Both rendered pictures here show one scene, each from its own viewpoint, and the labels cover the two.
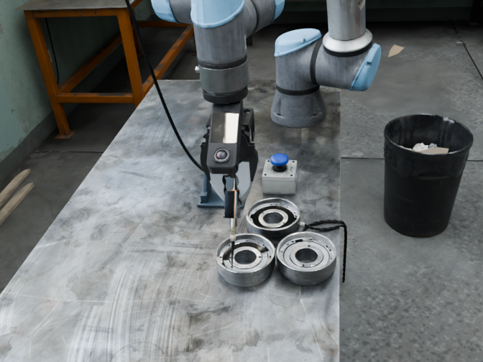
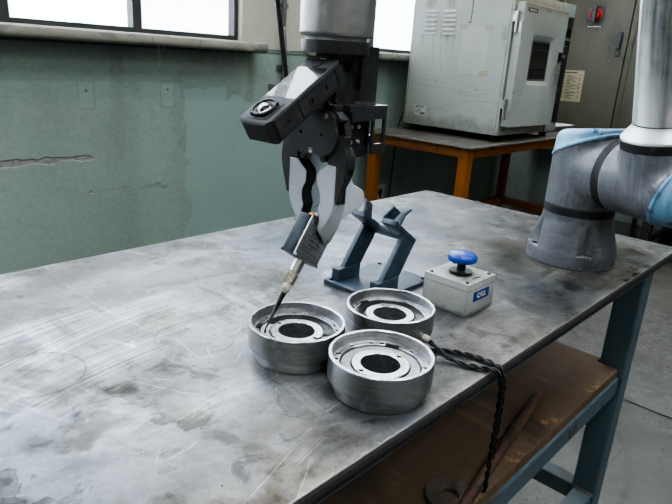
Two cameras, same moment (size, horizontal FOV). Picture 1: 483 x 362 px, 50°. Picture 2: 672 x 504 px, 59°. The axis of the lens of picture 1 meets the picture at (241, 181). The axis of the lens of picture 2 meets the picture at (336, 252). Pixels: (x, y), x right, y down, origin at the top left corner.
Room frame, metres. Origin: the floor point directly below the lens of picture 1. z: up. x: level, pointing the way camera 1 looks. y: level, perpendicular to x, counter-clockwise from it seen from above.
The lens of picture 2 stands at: (0.21, -0.33, 1.12)
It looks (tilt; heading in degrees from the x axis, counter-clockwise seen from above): 18 degrees down; 30
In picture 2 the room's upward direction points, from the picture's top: 4 degrees clockwise
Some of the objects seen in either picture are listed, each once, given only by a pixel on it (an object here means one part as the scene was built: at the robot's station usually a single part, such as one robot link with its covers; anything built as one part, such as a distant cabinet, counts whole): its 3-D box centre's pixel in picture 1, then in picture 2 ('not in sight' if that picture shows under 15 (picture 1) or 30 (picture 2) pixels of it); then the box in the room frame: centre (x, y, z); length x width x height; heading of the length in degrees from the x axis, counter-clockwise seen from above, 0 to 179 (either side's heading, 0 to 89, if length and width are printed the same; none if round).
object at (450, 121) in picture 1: (421, 177); not in sight; (1.79, -0.75, 0.21); 0.34 x 0.34 x 0.43
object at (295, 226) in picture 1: (273, 221); (389, 320); (0.81, -0.06, 0.82); 0.10 x 0.10 x 0.04
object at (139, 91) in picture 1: (131, 34); (483, 199); (3.50, 0.65, 0.39); 1.50 x 0.62 x 0.78; 168
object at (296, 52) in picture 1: (300, 57); (590, 165); (1.30, -0.18, 0.97); 0.13 x 0.12 x 0.14; 57
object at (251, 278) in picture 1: (245, 260); (296, 337); (0.70, 0.00, 0.82); 0.10 x 0.10 x 0.04
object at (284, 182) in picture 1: (280, 174); (461, 285); (0.97, -0.09, 0.82); 0.08 x 0.07 x 0.05; 168
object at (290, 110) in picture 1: (297, 98); (574, 230); (1.30, -0.17, 0.85); 0.15 x 0.15 x 0.10
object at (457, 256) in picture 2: (279, 166); (460, 269); (0.96, -0.09, 0.85); 0.04 x 0.04 x 0.05
